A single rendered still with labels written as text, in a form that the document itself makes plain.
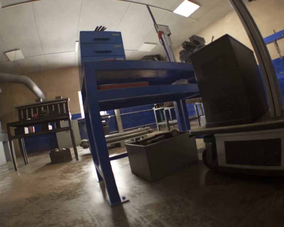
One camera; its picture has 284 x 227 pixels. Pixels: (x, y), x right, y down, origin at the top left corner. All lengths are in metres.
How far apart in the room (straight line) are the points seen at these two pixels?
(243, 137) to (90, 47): 1.17
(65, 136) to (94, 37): 4.82
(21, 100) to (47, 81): 1.40
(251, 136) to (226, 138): 0.16
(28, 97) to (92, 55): 5.70
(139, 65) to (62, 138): 5.02
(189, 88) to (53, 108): 2.72
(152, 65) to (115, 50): 0.35
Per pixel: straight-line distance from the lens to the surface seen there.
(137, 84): 0.95
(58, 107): 3.22
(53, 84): 6.53
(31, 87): 4.82
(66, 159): 2.73
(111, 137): 3.03
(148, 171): 1.07
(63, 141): 5.70
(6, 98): 6.98
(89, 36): 1.22
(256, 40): 0.96
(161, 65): 1.07
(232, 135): 0.83
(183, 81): 1.26
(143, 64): 0.99
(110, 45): 1.21
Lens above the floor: 0.45
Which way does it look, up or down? 3 degrees up
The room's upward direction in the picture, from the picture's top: 11 degrees counter-clockwise
